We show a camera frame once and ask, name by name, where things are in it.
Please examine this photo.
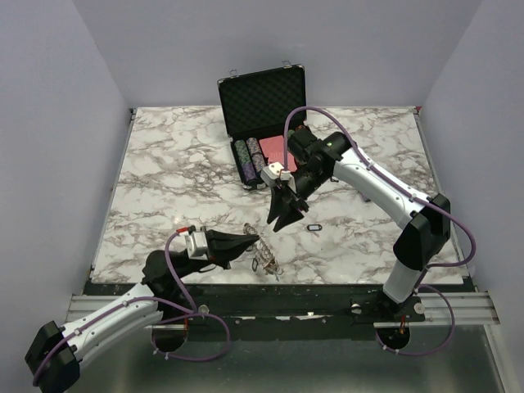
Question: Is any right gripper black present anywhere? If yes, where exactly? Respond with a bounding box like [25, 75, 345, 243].
[265, 166, 328, 233]

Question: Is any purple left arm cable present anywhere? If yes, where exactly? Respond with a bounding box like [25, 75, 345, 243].
[32, 231, 231, 386]

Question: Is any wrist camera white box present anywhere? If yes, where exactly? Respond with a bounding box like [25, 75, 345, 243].
[180, 227, 209, 260]
[260, 162, 296, 192]

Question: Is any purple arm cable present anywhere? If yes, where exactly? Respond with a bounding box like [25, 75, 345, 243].
[283, 106, 477, 356]
[32, 231, 231, 386]

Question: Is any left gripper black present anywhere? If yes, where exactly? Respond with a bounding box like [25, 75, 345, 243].
[177, 226, 259, 279]

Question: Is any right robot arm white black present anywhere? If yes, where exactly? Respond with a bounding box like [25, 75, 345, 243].
[260, 126, 450, 321]

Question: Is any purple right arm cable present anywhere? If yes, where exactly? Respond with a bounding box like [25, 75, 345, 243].
[283, 106, 477, 356]

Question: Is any silver disc keyring holder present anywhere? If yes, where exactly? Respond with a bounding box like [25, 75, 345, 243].
[243, 223, 283, 282]

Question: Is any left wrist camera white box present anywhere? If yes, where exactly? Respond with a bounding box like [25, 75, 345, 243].
[180, 227, 209, 260]

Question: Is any black poker chip case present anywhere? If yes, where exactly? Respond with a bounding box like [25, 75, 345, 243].
[217, 65, 306, 192]

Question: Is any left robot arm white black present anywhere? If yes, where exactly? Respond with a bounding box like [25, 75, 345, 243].
[25, 227, 260, 392]

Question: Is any key with black tag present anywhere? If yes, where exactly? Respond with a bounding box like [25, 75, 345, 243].
[306, 224, 323, 233]

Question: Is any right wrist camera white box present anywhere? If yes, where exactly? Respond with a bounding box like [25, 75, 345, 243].
[260, 162, 296, 192]

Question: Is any pink playing card deck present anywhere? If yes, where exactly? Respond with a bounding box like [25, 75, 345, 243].
[259, 135, 284, 164]

